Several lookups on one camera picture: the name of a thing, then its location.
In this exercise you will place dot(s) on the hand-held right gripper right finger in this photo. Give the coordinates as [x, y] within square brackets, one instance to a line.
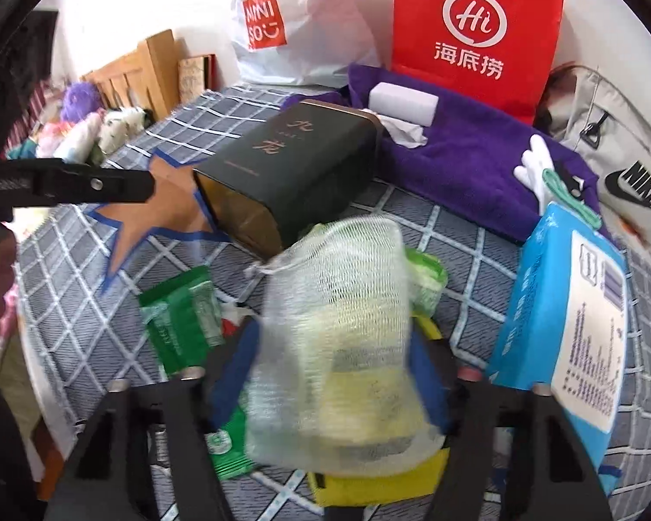
[431, 385]

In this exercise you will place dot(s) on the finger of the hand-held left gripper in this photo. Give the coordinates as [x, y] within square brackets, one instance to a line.
[76, 183]

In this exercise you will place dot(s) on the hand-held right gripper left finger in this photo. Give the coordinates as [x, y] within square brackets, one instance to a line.
[233, 391]

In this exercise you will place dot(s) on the green foil packet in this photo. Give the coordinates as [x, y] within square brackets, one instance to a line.
[182, 320]

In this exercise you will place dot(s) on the clear plastic bag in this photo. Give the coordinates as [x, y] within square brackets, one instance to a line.
[342, 336]

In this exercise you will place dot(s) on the light green wipes pack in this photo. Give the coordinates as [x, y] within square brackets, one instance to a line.
[428, 282]

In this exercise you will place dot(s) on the white glove with green cuff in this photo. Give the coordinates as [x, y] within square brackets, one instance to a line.
[531, 171]

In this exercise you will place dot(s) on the white sponge block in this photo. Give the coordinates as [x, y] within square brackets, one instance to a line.
[404, 102]

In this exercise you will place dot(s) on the green packet with round logo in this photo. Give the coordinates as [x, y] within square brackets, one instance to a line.
[230, 445]

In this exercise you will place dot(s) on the purple plush toy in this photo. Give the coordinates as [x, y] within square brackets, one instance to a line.
[80, 99]

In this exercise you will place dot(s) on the checked grey tablecloth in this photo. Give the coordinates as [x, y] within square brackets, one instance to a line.
[87, 304]

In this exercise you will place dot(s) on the blue tissue pack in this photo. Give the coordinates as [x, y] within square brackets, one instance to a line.
[553, 325]

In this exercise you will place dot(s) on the wooden headboard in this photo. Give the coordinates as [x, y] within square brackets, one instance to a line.
[152, 65]

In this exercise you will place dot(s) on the patterned book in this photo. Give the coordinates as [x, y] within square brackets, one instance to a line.
[195, 78]

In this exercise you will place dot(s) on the purple towel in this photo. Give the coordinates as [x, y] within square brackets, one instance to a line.
[466, 168]

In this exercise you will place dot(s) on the dark green tin box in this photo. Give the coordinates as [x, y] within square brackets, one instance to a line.
[298, 173]

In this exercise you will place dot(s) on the crumpled white tissue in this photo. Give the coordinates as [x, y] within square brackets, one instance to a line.
[404, 131]

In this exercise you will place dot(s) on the white plastic shopping bag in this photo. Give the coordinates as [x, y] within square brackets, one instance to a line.
[314, 21]

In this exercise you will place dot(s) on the grey sling bag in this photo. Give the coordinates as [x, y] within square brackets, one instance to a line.
[618, 135]

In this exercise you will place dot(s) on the red paper bag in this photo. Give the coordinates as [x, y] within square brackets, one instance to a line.
[472, 27]

